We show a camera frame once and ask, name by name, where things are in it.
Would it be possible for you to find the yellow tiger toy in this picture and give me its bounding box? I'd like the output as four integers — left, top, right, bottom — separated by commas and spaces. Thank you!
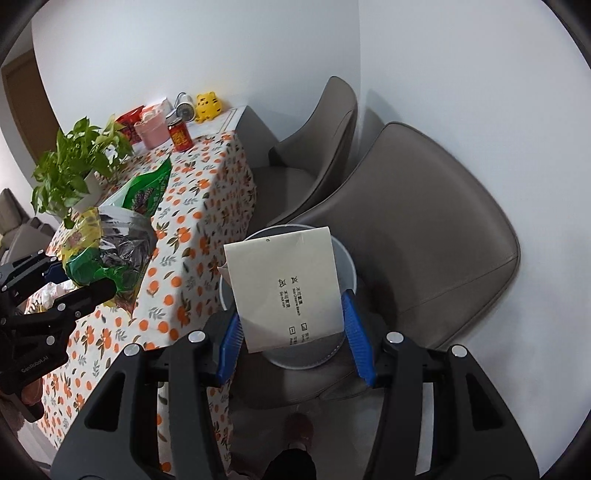
194, 92, 223, 123

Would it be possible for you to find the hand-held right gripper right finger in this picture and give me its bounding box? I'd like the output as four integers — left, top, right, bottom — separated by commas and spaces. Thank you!
341, 290, 541, 480

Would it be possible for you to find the person's leg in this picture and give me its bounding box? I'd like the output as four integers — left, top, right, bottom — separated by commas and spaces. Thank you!
263, 412, 318, 480

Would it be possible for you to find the orange-print tablecloth table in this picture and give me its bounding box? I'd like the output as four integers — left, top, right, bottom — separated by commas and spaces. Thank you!
23, 131, 257, 476

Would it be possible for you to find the pink fluffy clothing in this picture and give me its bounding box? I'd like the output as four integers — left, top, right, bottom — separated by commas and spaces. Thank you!
0, 397, 28, 435

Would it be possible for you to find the yellow green snack bag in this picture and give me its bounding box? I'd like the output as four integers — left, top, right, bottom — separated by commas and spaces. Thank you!
62, 205, 158, 308

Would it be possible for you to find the grey sofa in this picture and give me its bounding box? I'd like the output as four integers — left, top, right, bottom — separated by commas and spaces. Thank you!
0, 189, 61, 264

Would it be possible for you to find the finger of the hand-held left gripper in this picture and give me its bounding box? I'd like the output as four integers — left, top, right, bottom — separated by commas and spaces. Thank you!
9, 278, 116, 344
0, 251, 69, 305

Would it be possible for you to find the green potted pothos plant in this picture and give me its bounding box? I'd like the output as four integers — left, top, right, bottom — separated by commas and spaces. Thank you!
31, 115, 134, 229

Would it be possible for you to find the red gift box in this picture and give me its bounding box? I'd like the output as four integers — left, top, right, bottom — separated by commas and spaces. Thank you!
115, 106, 145, 145

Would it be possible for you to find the red drink can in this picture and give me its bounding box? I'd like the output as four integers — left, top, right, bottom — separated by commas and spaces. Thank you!
167, 121, 195, 152

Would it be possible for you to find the white card packet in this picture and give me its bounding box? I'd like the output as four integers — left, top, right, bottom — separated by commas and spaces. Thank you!
223, 226, 346, 354

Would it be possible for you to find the grey leather dining chair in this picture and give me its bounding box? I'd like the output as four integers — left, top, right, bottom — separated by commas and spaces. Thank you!
249, 76, 358, 227
228, 122, 522, 407

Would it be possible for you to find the pink plastic container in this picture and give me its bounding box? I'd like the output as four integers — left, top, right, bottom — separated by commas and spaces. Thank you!
134, 108, 171, 149

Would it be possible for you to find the white box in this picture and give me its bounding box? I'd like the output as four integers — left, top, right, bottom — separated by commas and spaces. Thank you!
142, 98, 175, 116

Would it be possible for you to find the person's left hand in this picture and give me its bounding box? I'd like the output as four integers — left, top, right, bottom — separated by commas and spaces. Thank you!
21, 379, 44, 409

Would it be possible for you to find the brown wooden door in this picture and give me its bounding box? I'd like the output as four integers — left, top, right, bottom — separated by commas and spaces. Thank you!
0, 48, 61, 155

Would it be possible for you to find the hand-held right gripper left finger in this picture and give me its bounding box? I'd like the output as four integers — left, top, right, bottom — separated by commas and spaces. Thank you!
53, 311, 243, 480

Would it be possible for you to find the small white desk fan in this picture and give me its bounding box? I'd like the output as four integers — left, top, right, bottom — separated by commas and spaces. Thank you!
173, 92, 197, 121

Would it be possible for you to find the grey trash bin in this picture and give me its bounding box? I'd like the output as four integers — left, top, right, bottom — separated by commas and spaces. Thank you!
218, 224, 358, 370

